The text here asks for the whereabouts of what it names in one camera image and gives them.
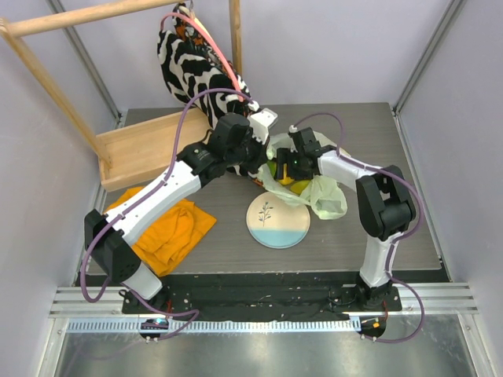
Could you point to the cream and blue ceramic plate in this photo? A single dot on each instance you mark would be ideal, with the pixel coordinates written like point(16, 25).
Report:
point(275, 224)

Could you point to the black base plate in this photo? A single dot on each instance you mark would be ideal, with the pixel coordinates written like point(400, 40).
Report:
point(265, 297)

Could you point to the orange cloth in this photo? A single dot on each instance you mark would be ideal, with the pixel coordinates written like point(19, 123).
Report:
point(167, 241)

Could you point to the wooden rack frame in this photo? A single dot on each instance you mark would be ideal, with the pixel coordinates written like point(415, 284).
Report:
point(14, 33)

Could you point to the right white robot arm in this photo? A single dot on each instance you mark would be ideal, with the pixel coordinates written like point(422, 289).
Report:
point(385, 205)

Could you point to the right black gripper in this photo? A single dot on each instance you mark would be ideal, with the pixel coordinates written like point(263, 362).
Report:
point(281, 166)

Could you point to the yellow fake pear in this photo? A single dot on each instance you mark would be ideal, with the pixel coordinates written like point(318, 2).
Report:
point(286, 181)

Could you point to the green avocado print plastic bag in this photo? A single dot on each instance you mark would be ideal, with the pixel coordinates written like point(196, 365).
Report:
point(322, 194)

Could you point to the wooden tray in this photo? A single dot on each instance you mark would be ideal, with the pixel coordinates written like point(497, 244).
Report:
point(139, 152)

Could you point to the green fake fruit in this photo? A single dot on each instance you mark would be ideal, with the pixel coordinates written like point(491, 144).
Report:
point(272, 167)

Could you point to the zebra print tote bag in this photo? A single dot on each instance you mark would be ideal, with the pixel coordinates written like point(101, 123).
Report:
point(190, 63)

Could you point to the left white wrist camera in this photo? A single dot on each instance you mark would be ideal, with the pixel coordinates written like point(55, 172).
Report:
point(261, 122)

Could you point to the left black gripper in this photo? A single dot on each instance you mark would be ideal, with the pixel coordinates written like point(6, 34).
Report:
point(261, 157)

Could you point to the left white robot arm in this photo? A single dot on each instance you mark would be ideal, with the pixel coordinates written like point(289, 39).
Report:
point(109, 237)

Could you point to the white slotted cable duct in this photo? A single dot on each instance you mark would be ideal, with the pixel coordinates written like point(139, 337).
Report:
point(145, 326)

